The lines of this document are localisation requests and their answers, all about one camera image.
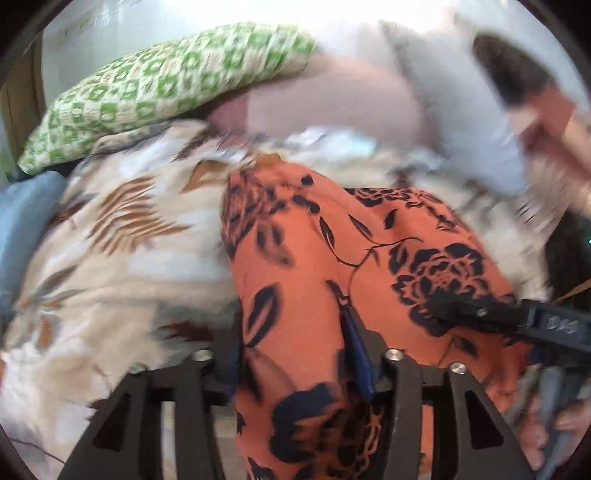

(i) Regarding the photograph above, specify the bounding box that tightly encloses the orange floral blouse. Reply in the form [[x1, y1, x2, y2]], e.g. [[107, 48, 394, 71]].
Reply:
[[221, 161, 529, 479]]

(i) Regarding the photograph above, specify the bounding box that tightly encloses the leaf pattern blanket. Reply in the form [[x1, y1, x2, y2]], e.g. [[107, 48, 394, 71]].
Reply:
[[1, 120, 548, 479]]

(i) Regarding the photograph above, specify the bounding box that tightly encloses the grey blue pillow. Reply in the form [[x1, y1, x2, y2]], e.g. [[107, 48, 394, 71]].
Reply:
[[383, 22, 528, 196]]

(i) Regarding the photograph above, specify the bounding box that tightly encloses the dark furry cushion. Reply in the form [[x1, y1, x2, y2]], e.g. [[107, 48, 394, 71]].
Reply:
[[472, 33, 556, 107]]

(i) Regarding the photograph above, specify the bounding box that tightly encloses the blue folded towel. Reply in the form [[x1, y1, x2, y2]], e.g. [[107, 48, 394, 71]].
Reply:
[[0, 171, 66, 326]]

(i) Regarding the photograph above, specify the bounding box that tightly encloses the small white teal cloth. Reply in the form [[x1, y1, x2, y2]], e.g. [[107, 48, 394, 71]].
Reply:
[[283, 126, 378, 156]]

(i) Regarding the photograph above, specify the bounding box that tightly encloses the pink quilted mattress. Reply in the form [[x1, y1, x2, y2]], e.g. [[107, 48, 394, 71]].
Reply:
[[206, 54, 431, 148]]

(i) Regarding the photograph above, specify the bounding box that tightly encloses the green checkered pillow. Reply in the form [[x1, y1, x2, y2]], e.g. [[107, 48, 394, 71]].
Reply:
[[18, 23, 317, 176]]

